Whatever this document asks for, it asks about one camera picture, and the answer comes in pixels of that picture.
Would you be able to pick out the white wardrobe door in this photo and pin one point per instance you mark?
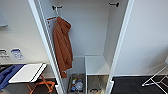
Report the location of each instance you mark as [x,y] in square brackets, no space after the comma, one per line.
[45,43]
[120,43]

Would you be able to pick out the white wardrobe body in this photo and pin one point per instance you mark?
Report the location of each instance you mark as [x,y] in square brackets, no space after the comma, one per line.
[86,33]

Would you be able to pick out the white inner wardrobe shelf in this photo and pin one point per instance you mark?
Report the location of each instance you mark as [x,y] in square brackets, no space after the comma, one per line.
[96,65]

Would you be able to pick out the orange jacket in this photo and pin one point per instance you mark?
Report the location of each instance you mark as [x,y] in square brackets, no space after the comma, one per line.
[62,46]

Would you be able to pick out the pale clothes hanger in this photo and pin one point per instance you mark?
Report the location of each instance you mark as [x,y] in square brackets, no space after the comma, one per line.
[50,18]

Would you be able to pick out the black wardrobe hook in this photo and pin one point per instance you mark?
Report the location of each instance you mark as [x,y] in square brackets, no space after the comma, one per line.
[114,4]
[56,7]

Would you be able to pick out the white table orange legs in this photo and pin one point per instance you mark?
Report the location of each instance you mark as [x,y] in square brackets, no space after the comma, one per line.
[28,72]

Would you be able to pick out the white folding chair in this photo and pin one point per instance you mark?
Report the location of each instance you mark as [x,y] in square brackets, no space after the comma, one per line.
[158,75]

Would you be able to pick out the blue cloth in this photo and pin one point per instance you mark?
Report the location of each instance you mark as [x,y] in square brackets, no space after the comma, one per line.
[8,76]

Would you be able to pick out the grey wall shelf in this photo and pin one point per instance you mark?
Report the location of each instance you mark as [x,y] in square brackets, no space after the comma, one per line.
[2,21]

